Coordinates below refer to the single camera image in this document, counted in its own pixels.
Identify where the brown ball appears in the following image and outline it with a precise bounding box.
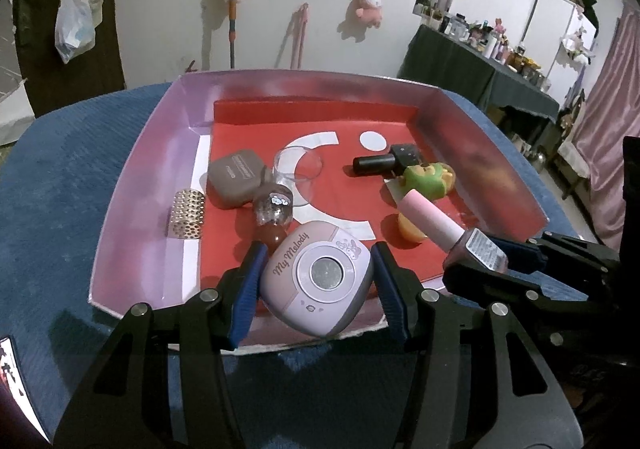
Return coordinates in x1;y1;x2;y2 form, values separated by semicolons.
257;222;288;252

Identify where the dark brown door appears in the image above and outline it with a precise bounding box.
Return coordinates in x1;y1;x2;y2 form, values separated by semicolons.
10;0;126;120

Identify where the orange ring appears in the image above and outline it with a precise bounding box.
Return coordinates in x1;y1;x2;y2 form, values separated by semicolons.
397;212;430;245

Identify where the red paper sheet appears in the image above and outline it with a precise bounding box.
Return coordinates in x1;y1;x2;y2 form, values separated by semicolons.
200;99;451;292

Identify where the green bear figurine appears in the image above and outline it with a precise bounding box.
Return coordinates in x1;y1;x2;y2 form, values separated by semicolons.
385;162;457;202

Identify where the pink plush bear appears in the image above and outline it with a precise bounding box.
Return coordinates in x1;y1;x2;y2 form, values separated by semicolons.
352;0;386;28

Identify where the hanging plastic bag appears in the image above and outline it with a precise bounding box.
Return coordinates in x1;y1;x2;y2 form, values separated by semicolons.
54;0;97;65

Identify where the gold studded cylinder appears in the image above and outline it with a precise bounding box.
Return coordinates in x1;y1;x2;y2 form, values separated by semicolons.
166;188;207;241

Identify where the smartphone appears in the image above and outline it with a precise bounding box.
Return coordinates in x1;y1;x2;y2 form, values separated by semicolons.
0;334;51;445

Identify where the row of bottles and jars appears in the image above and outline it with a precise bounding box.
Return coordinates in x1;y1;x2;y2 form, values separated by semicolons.
422;12;553;92

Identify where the pink curtain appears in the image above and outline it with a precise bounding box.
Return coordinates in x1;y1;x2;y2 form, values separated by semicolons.
575;4;640;250

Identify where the table with dark cloth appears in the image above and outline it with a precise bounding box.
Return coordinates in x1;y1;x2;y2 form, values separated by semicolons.
397;23;561;150

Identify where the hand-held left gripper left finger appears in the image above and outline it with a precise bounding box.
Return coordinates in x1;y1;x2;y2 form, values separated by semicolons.
52;241;271;449

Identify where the clear plastic cup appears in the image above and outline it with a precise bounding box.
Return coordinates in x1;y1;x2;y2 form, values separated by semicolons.
272;146;323;207

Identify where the pink nail polish bottle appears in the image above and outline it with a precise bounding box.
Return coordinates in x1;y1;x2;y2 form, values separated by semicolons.
398;188;510;275

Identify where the lilac cardboard box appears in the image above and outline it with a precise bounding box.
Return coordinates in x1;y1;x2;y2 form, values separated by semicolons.
87;70;550;355

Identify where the black nail polish bottle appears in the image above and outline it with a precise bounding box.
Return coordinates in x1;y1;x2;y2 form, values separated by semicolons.
352;144;421;177

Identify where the lilac toy camera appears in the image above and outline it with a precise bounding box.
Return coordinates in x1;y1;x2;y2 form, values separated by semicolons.
259;220;375;337

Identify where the brown eyeshadow case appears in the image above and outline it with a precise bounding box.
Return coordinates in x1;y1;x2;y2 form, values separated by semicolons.
206;149;268;210

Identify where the silver ball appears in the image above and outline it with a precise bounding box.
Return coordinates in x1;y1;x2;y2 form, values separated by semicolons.
253;182;294;227

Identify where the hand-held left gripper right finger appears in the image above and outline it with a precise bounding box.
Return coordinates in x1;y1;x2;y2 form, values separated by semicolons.
370;241;571;449

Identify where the blue towel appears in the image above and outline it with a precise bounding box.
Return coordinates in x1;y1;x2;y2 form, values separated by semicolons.
0;82;596;449

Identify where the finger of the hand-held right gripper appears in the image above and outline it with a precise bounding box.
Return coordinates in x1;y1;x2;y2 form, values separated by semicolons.
492;231;621;280
442;261;566;345

